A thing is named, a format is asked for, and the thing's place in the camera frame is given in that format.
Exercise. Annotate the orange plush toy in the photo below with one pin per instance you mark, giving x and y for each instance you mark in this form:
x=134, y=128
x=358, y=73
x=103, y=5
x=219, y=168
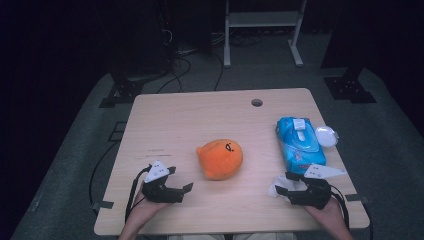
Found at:
x=220, y=160

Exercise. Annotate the person's pale trousers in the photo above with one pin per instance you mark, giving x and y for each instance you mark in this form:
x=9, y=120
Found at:
x=233, y=237

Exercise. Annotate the grey tape strip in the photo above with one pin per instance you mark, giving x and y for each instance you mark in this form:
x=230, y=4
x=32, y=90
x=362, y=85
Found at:
x=356, y=198
x=102, y=205

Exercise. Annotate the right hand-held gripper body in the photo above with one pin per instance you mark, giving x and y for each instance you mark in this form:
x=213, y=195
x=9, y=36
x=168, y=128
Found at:
x=316, y=196

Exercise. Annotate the person's right hand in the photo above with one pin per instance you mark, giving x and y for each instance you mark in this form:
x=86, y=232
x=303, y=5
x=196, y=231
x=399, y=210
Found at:
x=328, y=216

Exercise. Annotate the person's left hand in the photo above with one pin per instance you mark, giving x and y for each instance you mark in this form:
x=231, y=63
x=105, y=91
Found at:
x=143, y=211

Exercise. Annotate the white wet wipe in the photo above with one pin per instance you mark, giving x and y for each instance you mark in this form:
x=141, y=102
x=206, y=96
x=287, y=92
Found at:
x=283, y=183

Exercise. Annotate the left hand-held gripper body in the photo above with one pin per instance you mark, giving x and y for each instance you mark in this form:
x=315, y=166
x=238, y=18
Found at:
x=160, y=195

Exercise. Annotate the clear round plastic lid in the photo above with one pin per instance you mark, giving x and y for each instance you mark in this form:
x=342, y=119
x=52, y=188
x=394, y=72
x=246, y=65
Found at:
x=326, y=136

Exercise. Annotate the black stand base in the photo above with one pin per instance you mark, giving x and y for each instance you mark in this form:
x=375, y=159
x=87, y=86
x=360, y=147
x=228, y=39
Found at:
x=350, y=88
x=125, y=90

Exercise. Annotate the white metal stand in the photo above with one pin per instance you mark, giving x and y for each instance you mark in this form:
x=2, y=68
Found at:
x=263, y=18

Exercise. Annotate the blue wet wipe pack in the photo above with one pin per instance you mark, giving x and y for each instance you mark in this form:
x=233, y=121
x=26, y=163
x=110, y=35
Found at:
x=300, y=146

